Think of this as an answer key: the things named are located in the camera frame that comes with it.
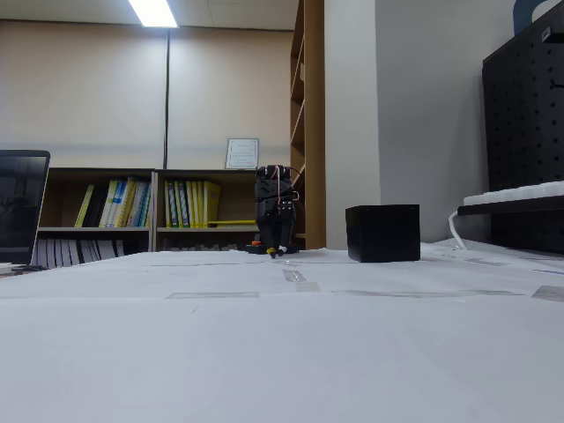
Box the black square container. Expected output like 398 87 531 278
345 204 421 263

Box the framed white notice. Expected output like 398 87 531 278
225 137 260 171

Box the low wooden bookshelf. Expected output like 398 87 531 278
37 167 156 268
152 168 261 253

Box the yellow green binder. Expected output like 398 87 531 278
174 180 191 229
164 180 179 229

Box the tall wooden bookshelf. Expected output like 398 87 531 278
289 0 327 251

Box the white paper table cover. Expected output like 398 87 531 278
0 249 564 423

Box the light blue book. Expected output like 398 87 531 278
130 180 153 229

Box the white yellow book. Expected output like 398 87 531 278
100 179 127 229

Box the black binder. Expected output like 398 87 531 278
83 183 111 229

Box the thin yellow book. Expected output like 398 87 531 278
73 183 96 229

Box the white grey volumes row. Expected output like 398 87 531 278
37 239 127 269

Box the ceiling light panel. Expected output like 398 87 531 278
127 0 180 29

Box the white power strip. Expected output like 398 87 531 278
462 180 564 207

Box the black laptop screen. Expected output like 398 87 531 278
0 149 51 266

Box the black perforated pegboard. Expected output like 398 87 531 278
481 12 564 256

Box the blue chair backrest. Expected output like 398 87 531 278
512 0 564 37

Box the black wall conduit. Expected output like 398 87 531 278
162 26 173 170

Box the white power cable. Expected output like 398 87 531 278
448 210 469 251

